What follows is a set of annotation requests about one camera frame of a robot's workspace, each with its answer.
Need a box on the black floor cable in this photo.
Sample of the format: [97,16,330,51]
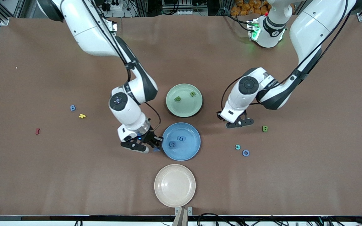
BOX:
[197,213,247,226]

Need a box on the beige plate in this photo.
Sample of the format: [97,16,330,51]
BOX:
[154,164,196,208]

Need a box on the blue plate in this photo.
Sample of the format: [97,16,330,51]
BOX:
[161,122,201,161]

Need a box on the white power strip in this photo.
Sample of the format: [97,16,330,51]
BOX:
[164,9,208,16]
[101,0,123,11]

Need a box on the metal table edge rail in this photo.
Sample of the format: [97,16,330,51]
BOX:
[0,215,362,221]

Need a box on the pile of orange objects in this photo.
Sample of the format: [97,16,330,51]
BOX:
[230,0,271,16]

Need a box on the camera stand pole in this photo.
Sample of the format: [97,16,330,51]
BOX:
[172,208,188,226]

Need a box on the table cover sheet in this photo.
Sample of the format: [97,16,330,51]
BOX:
[0,15,362,216]

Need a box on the green plate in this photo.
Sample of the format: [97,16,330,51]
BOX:
[166,83,203,118]

